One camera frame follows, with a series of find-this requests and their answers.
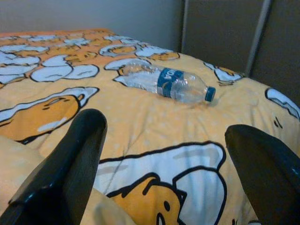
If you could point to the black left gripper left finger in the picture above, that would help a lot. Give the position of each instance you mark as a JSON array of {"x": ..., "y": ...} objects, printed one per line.
[{"x": 70, "y": 164}]

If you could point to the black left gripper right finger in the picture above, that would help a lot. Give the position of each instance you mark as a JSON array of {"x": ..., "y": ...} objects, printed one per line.
[{"x": 269, "y": 175}]

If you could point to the yellow egg print blanket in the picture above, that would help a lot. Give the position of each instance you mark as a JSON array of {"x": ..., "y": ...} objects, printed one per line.
[{"x": 145, "y": 122}]

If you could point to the clear plastic bottle blue label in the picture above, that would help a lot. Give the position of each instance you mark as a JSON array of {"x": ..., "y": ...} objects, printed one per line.
[{"x": 145, "y": 77}]

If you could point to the grey panelled wardrobe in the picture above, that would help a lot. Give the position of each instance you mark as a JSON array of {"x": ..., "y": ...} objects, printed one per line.
[{"x": 222, "y": 30}]

